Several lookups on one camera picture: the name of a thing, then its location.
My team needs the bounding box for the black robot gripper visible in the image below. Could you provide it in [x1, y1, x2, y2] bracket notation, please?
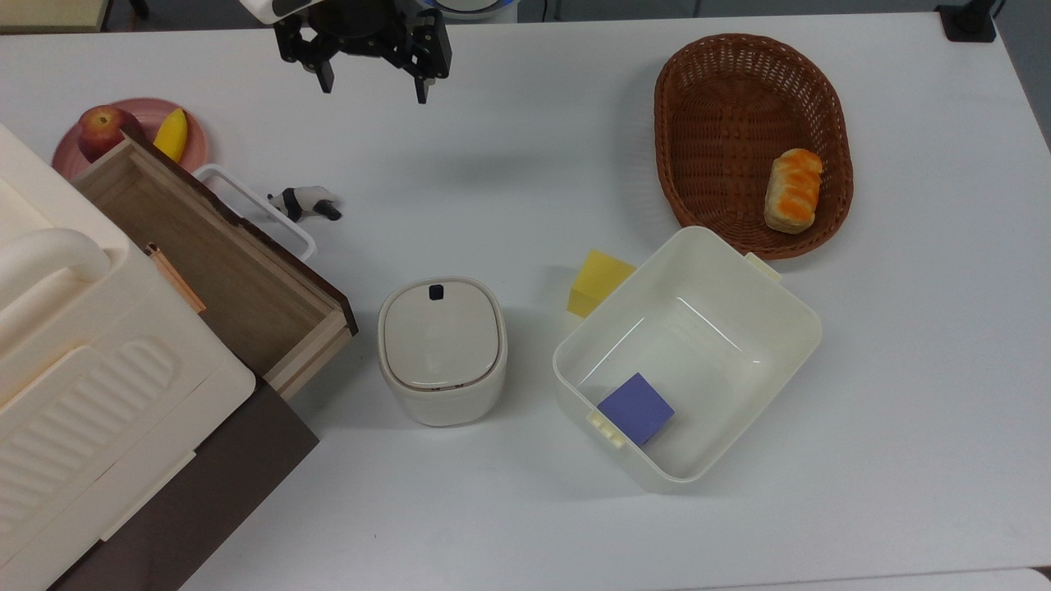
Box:
[274, 0, 453, 105]

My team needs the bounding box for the black white panda toy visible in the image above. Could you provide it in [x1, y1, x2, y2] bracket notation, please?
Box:
[267, 186, 343, 223]

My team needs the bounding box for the brown wooden drawer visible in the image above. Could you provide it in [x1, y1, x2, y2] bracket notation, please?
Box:
[70, 135, 360, 403]

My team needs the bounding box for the pink plate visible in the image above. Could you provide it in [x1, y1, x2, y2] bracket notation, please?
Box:
[51, 98, 210, 181]

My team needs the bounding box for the yellow banana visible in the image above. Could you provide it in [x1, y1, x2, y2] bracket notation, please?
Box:
[153, 108, 189, 163]

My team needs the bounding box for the red apple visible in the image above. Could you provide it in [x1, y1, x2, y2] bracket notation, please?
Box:
[77, 105, 142, 163]

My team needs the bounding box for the cream lidded trash can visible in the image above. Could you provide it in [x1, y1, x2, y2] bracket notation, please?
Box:
[377, 277, 509, 428]

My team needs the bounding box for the yellow cube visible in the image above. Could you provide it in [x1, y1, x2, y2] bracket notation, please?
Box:
[567, 250, 638, 319]

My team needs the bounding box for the brown wicker basket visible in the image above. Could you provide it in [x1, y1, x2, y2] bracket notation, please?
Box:
[654, 33, 855, 261]

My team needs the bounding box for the purple cube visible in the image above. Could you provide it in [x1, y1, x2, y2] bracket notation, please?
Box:
[597, 372, 676, 447]

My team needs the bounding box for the orange glazed bread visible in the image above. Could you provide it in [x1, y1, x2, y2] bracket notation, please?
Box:
[764, 148, 824, 236]

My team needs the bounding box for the white plastic bin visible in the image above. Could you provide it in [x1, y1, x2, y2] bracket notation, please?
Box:
[552, 226, 824, 495]

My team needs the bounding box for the white drawer handle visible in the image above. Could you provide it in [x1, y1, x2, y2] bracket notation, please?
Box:
[193, 163, 318, 263]

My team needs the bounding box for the black camera stand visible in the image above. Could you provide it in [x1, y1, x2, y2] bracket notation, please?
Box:
[936, 0, 999, 44]

